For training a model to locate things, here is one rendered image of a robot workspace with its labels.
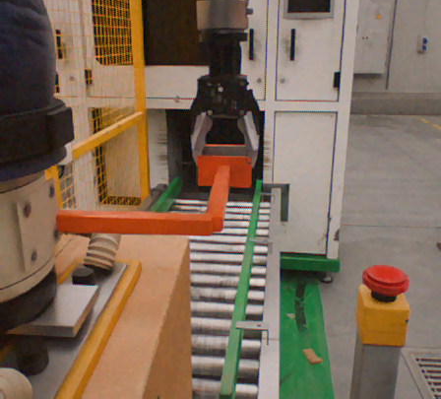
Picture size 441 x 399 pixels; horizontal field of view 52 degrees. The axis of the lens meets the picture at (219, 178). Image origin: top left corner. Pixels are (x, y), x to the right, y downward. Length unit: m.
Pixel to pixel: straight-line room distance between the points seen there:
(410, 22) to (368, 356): 8.75
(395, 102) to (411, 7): 1.71
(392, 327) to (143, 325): 0.39
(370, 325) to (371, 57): 8.27
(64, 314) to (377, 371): 0.51
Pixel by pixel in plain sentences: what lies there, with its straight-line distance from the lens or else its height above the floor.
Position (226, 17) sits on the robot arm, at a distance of 0.66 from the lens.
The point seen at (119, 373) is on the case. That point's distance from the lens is 0.51.
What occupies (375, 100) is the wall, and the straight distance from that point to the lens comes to 9.15.
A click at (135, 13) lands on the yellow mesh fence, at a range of 2.47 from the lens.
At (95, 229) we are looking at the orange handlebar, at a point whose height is 1.19.
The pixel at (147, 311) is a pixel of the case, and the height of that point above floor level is 1.06.
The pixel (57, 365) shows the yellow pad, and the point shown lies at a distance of 0.50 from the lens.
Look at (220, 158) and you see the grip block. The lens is 0.70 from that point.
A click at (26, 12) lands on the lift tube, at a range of 0.45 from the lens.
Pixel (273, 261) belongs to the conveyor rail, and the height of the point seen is 0.59.
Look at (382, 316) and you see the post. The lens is 0.76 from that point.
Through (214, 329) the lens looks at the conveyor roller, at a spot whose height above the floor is 0.53.
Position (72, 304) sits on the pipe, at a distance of 0.54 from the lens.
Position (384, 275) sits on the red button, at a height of 1.04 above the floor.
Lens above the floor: 1.39
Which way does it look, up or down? 17 degrees down
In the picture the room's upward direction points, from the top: straight up
